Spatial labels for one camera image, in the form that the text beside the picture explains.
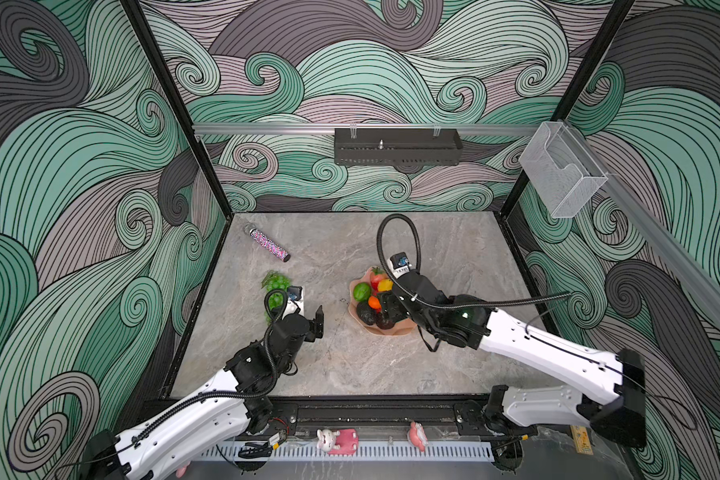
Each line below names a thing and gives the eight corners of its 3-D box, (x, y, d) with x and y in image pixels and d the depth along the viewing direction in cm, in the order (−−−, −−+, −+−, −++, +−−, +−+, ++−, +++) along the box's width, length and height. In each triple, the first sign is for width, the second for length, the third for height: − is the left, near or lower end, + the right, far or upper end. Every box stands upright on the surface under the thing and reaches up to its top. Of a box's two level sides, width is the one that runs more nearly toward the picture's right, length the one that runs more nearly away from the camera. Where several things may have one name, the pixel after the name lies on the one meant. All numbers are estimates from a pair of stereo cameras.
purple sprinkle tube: (245, 233, 116) (242, 227, 113) (253, 228, 118) (251, 221, 115) (282, 265, 106) (280, 259, 103) (290, 259, 108) (288, 253, 105)
